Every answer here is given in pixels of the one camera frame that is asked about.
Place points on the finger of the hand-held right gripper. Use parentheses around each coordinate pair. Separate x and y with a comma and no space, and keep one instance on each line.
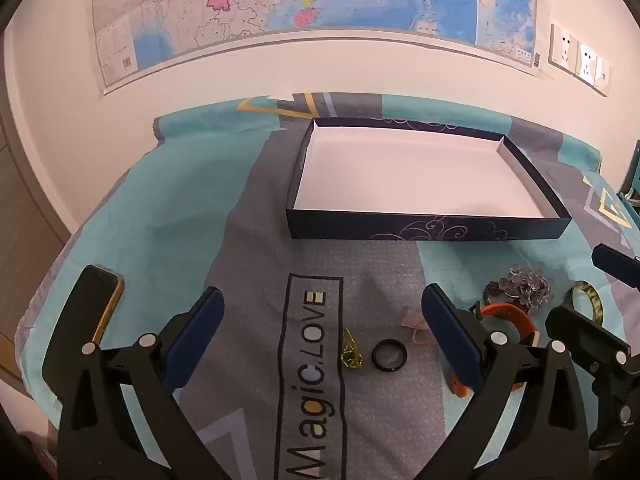
(585,332)
(617,262)

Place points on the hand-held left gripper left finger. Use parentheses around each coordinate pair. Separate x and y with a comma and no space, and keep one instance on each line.
(200,330)

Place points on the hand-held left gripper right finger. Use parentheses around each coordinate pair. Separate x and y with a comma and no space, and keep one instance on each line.
(450,330)

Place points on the green brown bangle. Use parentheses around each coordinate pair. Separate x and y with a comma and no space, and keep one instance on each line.
(595,300)

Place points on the orange smart watch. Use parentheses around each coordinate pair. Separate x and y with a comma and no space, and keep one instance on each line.
(507,314)

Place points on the green gold pendant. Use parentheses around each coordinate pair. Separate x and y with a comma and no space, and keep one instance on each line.
(352,352)

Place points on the black smartphone with gold edge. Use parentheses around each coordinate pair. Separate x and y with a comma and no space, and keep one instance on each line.
(85,310)

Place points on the teal grey printed blanket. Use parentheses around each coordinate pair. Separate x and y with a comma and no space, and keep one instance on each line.
(175,210)

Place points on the white wall socket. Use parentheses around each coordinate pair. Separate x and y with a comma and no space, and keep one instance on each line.
(562,47)
(603,76)
(586,64)

